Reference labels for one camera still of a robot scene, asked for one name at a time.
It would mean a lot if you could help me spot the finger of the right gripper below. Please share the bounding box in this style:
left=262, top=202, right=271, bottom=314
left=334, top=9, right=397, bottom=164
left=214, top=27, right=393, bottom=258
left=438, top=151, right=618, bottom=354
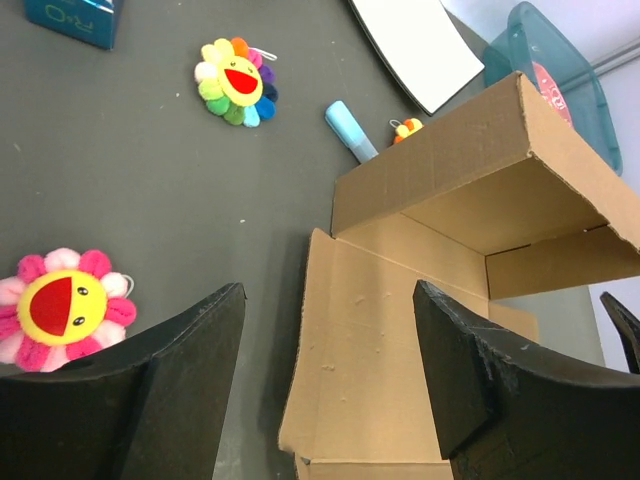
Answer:
left=600, top=292, right=640, bottom=374

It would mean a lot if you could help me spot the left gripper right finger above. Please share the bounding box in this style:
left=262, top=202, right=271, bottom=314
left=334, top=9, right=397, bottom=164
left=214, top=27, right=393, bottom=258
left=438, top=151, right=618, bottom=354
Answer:
left=413, top=281, right=639, bottom=479

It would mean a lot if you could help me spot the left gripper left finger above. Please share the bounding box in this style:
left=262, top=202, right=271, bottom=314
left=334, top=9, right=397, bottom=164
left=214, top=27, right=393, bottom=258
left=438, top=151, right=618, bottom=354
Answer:
left=1, top=283, right=246, bottom=479

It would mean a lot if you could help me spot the brown cardboard box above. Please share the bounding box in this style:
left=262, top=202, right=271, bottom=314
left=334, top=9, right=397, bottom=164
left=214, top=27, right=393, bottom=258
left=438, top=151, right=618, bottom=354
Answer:
left=278, top=72, right=639, bottom=479

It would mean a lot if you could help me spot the blue toothpaste box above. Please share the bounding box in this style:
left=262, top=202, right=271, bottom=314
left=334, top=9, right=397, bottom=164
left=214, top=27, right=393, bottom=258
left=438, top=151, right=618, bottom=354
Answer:
left=23, top=0, right=124, bottom=50

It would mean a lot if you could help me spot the pink polka dot plate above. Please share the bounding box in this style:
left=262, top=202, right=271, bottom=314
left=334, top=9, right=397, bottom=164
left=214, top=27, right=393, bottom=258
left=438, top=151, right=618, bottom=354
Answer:
left=532, top=62, right=573, bottom=126

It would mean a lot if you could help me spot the teal plastic bin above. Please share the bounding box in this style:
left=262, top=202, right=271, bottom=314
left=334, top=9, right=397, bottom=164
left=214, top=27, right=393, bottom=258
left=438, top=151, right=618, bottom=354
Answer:
left=482, top=1, right=623, bottom=175

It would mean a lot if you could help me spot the orange flower plush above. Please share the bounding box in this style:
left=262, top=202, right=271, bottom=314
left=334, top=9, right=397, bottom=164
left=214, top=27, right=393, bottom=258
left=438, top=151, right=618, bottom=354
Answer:
left=389, top=118, right=423, bottom=144

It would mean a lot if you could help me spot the rainbow flower plush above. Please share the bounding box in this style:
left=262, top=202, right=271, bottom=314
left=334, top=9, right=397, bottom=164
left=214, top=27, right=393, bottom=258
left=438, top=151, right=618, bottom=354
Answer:
left=194, top=37, right=279, bottom=128

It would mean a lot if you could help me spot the blue marker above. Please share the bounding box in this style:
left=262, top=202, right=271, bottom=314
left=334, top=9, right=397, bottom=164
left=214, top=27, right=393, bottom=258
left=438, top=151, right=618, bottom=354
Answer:
left=325, top=100, right=378, bottom=164

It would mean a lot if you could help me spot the white square plate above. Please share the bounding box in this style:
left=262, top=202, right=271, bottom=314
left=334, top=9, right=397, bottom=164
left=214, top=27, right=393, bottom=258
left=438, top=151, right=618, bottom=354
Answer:
left=350, top=0, right=484, bottom=115

